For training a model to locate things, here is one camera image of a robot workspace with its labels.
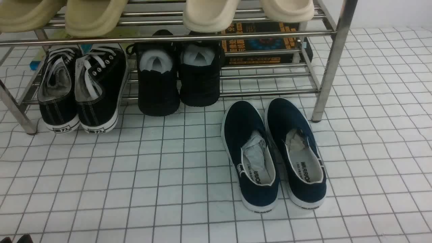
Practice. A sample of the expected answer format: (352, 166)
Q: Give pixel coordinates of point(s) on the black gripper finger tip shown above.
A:
(26, 238)

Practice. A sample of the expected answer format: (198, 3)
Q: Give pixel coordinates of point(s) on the black lace-up sneaker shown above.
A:
(55, 95)
(100, 79)

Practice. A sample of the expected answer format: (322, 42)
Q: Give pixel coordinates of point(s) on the metal shoe rack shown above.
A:
(338, 32)

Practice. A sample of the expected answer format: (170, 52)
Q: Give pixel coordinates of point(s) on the yellow blue box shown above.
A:
(117, 32)

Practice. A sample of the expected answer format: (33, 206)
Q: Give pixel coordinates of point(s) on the black knit shoe left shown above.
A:
(156, 67)

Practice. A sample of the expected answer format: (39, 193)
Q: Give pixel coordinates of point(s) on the black knit shoe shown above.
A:
(156, 67)
(200, 63)

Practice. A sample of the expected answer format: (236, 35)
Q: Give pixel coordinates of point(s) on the olive foam slipper far left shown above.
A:
(27, 15)

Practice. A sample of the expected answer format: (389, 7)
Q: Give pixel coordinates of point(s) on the olive foam slipper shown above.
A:
(92, 18)
(27, 15)

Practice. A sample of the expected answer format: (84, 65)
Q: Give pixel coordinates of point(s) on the navy slip-on shoe left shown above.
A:
(244, 137)

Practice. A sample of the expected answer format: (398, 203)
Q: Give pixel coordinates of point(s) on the navy slip-on shoe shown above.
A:
(293, 141)
(244, 137)

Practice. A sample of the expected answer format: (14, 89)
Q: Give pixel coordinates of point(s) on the black knit shoe right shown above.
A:
(200, 63)

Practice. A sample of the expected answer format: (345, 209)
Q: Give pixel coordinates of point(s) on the cream foam slipper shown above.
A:
(288, 11)
(209, 16)

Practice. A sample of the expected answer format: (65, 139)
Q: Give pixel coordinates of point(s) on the navy slip-on shoe right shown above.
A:
(293, 141)

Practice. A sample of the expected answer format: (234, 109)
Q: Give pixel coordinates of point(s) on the black orange box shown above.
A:
(261, 51)

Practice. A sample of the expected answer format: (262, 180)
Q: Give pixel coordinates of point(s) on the cream foam slipper far right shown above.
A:
(288, 11)

